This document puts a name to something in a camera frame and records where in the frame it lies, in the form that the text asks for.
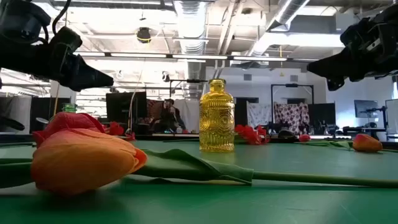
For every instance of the green table mat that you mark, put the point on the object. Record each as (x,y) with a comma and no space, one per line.
(280,205)

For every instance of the white lit screen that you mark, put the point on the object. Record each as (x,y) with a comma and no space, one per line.
(392,115)

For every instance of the red small-flower bunch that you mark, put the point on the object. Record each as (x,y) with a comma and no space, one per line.
(252,133)
(115,129)

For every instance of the corrugated silver air duct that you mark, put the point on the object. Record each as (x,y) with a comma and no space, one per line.
(190,25)

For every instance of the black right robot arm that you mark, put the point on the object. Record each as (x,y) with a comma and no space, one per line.
(390,17)

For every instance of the small white vase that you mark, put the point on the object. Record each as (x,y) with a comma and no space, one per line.
(179,129)

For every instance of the black ceiling dome camera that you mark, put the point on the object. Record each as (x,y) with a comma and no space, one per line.
(143,35)

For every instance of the smooth silver air duct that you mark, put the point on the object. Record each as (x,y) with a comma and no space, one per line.
(289,12)

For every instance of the distant desk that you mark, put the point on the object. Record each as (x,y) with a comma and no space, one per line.
(363,129)

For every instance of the black partition panel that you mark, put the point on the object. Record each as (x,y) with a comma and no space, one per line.
(40,107)
(321,113)

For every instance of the grey curtain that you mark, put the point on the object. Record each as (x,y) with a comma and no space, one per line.
(15,105)

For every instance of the mandala tapestry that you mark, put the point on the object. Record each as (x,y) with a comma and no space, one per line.
(152,109)

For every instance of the yellow glass vase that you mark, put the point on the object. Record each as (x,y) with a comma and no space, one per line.
(216,124)

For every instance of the floral patterned cloth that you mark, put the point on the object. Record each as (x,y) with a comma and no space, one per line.
(292,116)

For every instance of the person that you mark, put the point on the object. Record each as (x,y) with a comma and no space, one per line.
(169,115)

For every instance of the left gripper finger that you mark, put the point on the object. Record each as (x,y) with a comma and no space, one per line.
(87,85)
(90,73)

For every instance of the long ceiling light rail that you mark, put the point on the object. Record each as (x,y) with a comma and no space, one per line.
(199,57)

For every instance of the orange artificial tulip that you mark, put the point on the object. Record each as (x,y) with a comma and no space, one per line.
(81,161)
(367,143)

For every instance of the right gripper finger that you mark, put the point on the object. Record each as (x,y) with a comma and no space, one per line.
(342,78)
(332,63)

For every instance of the green glass vase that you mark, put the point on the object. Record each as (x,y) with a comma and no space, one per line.
(69,108)

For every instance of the red artificial tulip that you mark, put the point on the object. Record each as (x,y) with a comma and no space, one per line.
(68,123)
(304,138)

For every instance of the white patterned cloth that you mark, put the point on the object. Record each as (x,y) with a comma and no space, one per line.
(258,115)

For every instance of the black gantry frame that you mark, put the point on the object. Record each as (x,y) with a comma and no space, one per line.
(291,85)
(186,81)

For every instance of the dark desk monitor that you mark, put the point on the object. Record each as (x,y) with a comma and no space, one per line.
(366,108)

